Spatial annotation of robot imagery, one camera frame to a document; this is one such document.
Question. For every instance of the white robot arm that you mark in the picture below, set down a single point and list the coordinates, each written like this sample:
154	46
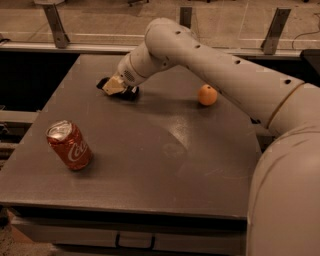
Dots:
284	203

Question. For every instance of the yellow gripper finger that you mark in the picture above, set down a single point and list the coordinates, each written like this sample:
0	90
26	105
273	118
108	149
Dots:
114	85

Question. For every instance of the horizontal metal rail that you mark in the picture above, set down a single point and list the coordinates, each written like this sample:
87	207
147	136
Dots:
123	49

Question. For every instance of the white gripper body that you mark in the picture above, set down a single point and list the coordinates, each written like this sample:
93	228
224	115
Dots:
126	72

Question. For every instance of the grey drawer with black handle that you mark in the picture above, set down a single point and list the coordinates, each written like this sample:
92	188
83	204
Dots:
75	237

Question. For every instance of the black rxbar chocolate bar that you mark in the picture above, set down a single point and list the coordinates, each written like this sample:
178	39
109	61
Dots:
130	94

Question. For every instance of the middle metal rail bracket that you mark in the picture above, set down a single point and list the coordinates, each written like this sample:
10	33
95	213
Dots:
185	16

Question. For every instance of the left metal rail bracket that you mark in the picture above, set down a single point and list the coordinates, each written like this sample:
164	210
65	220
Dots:
60	37

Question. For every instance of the metal rail bracket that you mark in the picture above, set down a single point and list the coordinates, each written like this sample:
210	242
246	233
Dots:
185	16
60	37
270	43

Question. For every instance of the red coca-cola can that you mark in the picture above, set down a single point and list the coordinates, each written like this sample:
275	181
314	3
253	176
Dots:
66	139

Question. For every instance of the right metal rail bracket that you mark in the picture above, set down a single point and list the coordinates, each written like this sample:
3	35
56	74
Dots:
270	43

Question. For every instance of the orange fruit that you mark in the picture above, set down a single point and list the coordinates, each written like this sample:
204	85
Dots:
207	95

